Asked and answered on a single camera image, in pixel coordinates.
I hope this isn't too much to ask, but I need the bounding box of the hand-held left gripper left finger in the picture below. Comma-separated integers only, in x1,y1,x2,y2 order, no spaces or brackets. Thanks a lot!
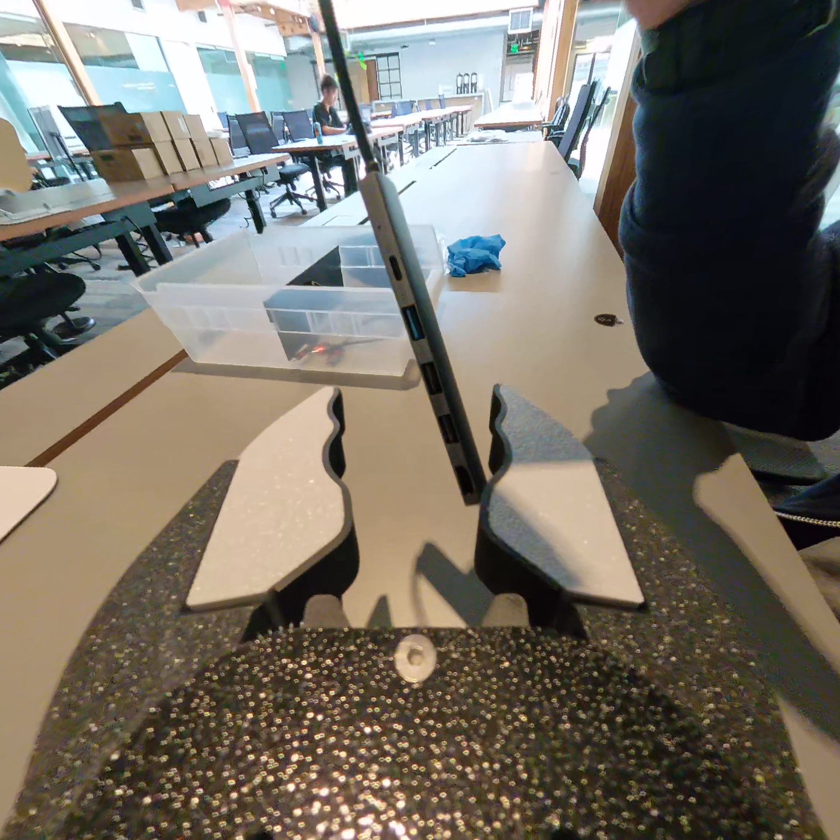
185,386,361,614

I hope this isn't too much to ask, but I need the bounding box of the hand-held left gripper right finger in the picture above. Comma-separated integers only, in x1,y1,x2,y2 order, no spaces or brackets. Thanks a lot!
474,384,647,608

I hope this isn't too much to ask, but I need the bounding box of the black cable red USB plug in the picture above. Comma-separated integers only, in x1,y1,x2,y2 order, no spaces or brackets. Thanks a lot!
289,338,349,365

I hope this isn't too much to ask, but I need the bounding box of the clear plastic bin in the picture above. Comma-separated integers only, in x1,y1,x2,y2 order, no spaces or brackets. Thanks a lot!
131,224,447,376

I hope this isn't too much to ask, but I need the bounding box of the grey multiport hub black cable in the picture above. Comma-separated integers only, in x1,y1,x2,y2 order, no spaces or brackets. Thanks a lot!
317,0,488,508

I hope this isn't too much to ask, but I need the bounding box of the person's right forearm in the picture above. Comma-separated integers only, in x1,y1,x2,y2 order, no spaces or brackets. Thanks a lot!
618,0,840,442

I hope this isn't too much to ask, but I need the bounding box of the blue cloth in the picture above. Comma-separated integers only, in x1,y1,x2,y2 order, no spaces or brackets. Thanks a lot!
446,234,508,278

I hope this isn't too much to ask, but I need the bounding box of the wooden top office desk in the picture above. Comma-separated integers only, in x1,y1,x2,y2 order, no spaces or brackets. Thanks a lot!
0,154,309,277

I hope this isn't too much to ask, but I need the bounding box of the row of black office chairs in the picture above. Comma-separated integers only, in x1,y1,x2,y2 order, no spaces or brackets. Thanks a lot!
226,108,316,217

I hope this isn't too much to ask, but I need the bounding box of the stack of cardboard boxes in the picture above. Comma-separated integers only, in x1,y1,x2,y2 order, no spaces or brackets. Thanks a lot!
91,110,234,183

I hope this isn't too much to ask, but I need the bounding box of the long white office table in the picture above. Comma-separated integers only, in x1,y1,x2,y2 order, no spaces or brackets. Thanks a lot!
272,105,473,211

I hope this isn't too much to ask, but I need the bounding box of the black mesh office chair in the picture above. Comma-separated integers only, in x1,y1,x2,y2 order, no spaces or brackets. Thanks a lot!
566,80,611,178

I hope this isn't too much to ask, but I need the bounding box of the beige document stand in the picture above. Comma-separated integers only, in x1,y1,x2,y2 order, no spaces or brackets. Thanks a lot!
0,118,34,194

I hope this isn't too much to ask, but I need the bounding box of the wooden support post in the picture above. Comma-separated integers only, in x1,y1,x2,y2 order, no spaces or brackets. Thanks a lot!
592,29,647,260

